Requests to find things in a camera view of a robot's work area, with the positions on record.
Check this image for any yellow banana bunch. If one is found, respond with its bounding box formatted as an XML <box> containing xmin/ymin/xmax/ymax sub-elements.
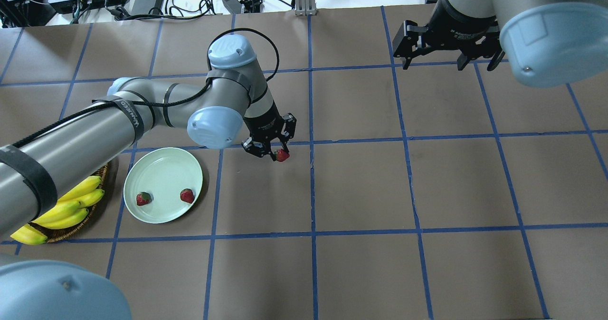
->
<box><xmin>9</xmin><ymin>175</ymin><xmax>105</xmax><ymax>245</ymax></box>

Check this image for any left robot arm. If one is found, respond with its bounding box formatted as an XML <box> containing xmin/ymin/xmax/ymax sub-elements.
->
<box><xmin>1</xmin><ymin>28</ymin><xmax>297</xmax><ymax>320</ymax></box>

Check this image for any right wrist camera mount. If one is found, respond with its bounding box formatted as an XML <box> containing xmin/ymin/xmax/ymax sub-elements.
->
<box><xmin>392</xmin><ymin>20</ymin><xmax>432</xmax><ymax>70</ymax></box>

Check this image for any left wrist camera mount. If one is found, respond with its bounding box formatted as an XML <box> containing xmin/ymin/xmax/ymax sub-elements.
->
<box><xmin>278</xmin><ymin>113</ymin><xmax>297</xmax><ymax>145</ymax></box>

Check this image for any light green plate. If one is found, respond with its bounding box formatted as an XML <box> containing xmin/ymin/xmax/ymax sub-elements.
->
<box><xmin>123</xmin><ymin>148</ymin><xmax>204</xmax><ymax>224</ymax></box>

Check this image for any red strawberry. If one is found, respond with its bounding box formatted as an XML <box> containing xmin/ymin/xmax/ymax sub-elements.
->
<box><xmin>180</xmin><ymin>188</ymin><xmax>195</xmax><ymax>205</ymax></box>
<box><xmin>275</xmin><ymin>149</ymin><xmax>290</xmax><ymax>162</ymax></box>
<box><xmin>135</xmin><ymin>191</ymin><xmax>152</xmax><ymax>206</ymax></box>

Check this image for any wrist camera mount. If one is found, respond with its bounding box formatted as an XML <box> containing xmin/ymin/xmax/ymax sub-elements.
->
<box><xmin>278</xmin><ymin>113</ymin><xmax>297</xmax><ymax>145</ymax></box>
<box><xmin>392</xmin><ymin>20</ymin><xmax>432</xmax><ymax>70</ymax></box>

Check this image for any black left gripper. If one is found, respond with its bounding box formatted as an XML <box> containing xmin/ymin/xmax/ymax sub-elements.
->
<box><xmin>241</xmin><ymin>106</ymin><xmax>289</xmax><ymax>162</ymax></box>

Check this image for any black power adapter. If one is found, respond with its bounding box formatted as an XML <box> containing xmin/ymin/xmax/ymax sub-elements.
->
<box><xmin>222</xmin><ymin>0</ymin><xmax>245</xmax><ymax>14</ymax></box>

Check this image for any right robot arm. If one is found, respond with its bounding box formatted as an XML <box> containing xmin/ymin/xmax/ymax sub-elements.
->
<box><xmin>392</xmin><ymin>0</ymin><xmax>608</xmax><ymax>88</ymax></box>

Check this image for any wicker fruit basket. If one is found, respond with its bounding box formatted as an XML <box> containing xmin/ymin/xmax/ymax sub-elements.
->
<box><xmin>28</xmin><ymin>161</ymin><xmax>112</xmax><ymax>244</ymax></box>

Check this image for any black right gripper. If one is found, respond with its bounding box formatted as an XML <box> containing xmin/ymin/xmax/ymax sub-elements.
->
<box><xmin>423</xmin><ymin>2</ymin><xmax>504</xmax><ymax>71</ymax></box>

